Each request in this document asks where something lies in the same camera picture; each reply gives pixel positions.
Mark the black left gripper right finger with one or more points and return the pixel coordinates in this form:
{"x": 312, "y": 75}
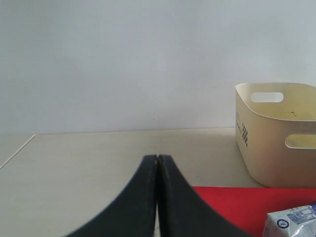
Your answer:
{"x": 182, "y": 212}

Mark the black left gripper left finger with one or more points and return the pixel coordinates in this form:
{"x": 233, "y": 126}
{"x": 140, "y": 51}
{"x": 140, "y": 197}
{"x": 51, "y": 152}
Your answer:
{"x": 133, "y": 212}

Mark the blue white milk carton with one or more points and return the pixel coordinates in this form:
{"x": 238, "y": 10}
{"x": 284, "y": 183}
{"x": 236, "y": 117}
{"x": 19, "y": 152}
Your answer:
{"x": 295, "y": 222}

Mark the red table cloth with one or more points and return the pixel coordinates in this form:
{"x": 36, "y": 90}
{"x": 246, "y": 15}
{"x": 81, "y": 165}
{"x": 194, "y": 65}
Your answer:
{"x": 247, "y": 207}

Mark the cream plastic storage bin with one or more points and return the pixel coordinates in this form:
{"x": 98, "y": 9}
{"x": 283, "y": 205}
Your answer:
{"x": 275, "y": 130}

